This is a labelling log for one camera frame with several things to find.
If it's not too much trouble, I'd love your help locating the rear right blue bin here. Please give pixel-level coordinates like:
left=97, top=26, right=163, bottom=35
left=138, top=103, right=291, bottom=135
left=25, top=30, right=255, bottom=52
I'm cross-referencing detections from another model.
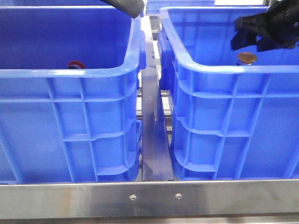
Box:
left=146, top=0, right=215, bottom=14

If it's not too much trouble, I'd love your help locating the left blue plastic bin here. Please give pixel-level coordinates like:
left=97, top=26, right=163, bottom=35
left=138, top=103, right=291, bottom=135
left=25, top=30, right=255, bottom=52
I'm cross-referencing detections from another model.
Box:
left=0, top=6, right=146, bottom=184

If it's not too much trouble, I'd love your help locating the stainless steel front rail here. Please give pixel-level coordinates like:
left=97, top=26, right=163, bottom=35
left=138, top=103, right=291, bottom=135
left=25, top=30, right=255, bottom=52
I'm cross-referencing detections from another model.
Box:
left=0, top=179, right=299, bottom=219

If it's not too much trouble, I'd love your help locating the right blue plastic bin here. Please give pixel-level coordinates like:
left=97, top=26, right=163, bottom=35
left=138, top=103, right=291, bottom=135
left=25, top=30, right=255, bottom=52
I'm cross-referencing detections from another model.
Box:
left=158, top=7, right=299, bottom=180

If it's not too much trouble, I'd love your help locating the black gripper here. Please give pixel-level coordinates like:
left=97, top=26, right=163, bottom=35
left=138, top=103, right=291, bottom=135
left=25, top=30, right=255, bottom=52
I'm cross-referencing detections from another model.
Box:
left=231, top=0, right=299, bottom=51

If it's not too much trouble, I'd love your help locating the rear left blue bin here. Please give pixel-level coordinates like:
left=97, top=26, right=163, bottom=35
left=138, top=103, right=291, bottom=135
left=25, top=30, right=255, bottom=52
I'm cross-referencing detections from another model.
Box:
left=0, top=0, right=108, bottom=6

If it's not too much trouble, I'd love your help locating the red mushroom push button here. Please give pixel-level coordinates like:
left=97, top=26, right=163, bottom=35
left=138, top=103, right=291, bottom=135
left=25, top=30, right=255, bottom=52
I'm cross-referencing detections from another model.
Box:
left=68, top=60, right=86, bottom=69

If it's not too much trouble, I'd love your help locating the left rail screw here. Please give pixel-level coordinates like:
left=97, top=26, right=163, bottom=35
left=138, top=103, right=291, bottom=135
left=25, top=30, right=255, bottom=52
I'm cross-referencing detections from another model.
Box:
left=129, top=195, right=137, bottom=201

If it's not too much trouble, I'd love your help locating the dark metal divider bar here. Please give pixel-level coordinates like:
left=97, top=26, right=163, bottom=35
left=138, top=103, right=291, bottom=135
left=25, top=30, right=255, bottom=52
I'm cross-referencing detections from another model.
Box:
left=141, top=31, right=175, bottom=182

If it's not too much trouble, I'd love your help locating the blue plastic bin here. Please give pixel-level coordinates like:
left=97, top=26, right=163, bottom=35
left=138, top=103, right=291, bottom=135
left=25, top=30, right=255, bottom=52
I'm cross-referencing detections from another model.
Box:
left=0, top=6, right=146, bottom=184
left=158, top=7, right=299, bottom=180

